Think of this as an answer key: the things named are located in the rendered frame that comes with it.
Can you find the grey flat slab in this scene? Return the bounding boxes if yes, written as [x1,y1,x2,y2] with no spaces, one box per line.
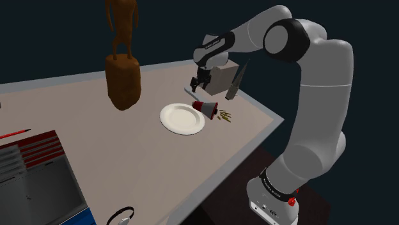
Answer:
[184,86,209,103]

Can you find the grey box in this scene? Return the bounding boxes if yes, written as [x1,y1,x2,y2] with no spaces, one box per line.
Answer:
[202,59,240,97]

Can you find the grey cone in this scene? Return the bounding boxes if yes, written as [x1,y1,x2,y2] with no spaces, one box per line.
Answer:
[224,59,251,101]

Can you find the white plate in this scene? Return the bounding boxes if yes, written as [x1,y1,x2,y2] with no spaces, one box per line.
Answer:
[159,103,206,136]

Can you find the pile of brass pins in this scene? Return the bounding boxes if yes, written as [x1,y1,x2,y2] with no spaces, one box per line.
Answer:
[217,109,233,123]

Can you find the brown wooden figure statue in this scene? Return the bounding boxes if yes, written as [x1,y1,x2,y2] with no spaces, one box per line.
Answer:
[104,0,143,111]

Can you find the black headphones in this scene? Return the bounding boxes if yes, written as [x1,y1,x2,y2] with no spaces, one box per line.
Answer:
[106,206,136,225]

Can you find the red pencil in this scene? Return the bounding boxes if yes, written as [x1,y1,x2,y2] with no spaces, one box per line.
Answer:
[0,128,31,140]

